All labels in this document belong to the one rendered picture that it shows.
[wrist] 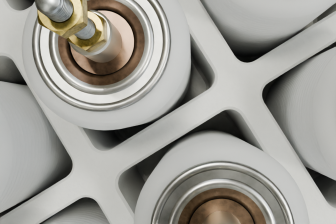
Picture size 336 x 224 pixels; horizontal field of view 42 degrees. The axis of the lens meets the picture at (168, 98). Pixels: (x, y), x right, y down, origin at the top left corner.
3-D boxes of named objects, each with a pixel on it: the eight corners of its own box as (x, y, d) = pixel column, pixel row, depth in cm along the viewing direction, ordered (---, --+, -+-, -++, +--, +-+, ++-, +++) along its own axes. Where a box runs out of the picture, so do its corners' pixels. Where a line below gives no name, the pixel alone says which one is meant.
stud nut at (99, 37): (115, 25, 21) (112, 22, 20) (98, 57, 21) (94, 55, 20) (79, 7, 21) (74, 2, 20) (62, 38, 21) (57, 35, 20)
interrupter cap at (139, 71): (196, 14, 24) (196, 11, 23) (130, 136, 24) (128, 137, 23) (75, -48, 24) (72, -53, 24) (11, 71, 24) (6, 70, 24)
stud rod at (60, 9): (109, 33, 22) (67, -7, 15) (100, 51, 22) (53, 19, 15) (92, 24, 23) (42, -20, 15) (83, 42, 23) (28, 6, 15)
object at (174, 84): (209, 52, 42) (221, 5, 24) (161, 141, 42) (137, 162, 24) (120, 5, 42) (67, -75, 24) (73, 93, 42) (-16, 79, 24)
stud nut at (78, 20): (98, 6, 17) (93, 0, 16) (77, 45, 17) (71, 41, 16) (54, -17, 17) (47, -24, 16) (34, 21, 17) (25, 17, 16)
